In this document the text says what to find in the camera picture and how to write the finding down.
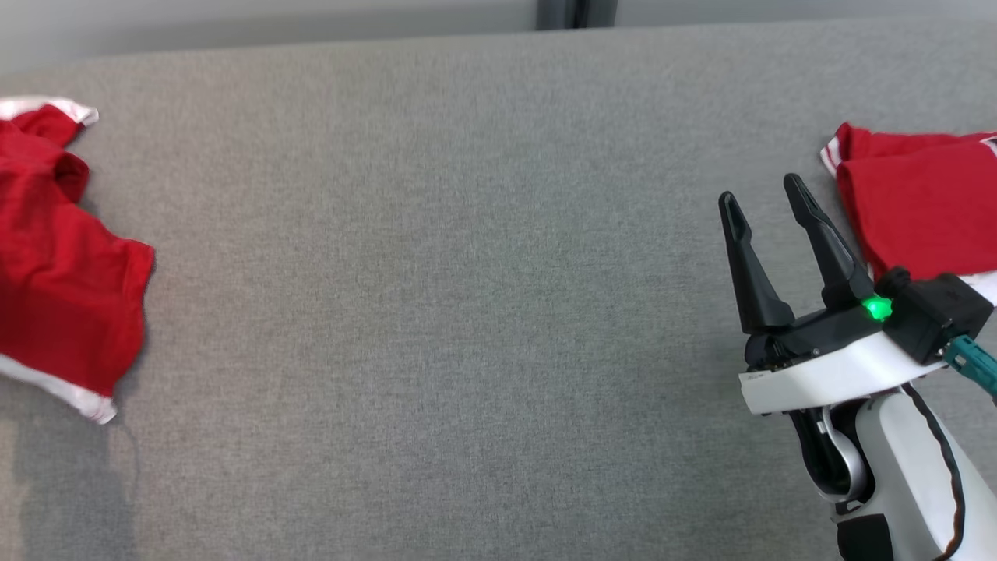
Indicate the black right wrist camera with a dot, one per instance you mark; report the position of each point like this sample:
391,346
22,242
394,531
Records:
935,312

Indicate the red white t-shirt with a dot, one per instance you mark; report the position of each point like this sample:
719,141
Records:
927,202

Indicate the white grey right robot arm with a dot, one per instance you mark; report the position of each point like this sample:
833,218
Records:
903,483

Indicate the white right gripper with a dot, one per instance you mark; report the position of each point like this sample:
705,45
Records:
826,374

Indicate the red shorts white stripe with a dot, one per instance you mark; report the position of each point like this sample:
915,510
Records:
62,273

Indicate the grey partition post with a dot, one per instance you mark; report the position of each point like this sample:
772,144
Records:
576,12

